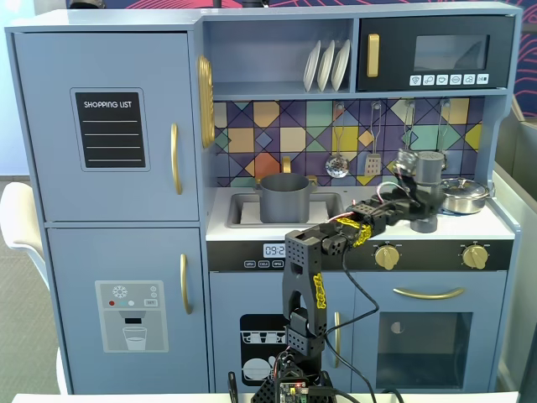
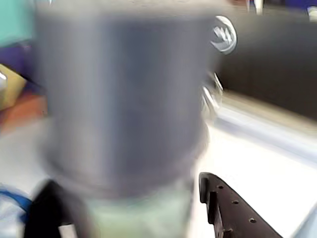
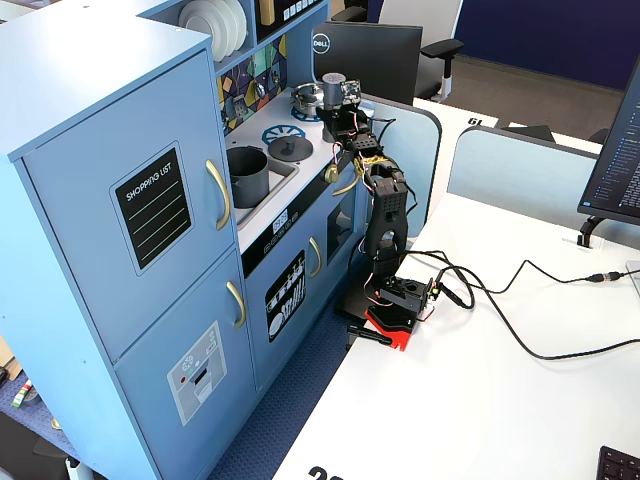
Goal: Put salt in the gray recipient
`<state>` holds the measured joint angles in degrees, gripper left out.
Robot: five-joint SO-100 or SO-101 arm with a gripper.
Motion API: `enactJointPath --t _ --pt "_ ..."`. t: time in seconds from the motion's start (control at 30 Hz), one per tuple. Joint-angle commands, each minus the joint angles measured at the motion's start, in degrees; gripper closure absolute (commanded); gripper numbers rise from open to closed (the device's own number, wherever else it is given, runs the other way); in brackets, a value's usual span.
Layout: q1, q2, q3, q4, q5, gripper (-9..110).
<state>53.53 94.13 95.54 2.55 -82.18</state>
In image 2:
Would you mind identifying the black Dell monitor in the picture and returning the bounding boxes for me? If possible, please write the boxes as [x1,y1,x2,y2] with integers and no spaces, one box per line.
[209,7,317,122]

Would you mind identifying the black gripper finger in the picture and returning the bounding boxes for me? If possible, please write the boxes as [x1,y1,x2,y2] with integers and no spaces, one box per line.
[199,172,284,238]
[23,179,96,238]

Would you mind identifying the gray green salt shaker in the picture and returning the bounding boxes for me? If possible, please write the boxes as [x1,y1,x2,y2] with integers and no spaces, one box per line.
[32,0,223,238]

